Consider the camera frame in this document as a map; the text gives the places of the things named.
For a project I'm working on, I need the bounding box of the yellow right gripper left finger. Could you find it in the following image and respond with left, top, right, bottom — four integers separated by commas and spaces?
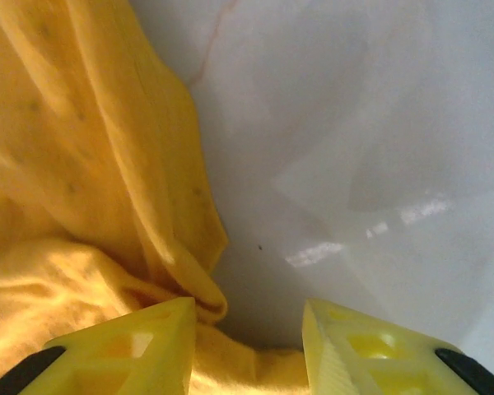
0, 296, 197, 395

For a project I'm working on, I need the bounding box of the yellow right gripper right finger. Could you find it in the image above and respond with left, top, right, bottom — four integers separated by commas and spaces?
301, 298, 494, 395

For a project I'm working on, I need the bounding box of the yellow t-shirt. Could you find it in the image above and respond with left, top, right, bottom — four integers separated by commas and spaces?
0, 0, 314, 395

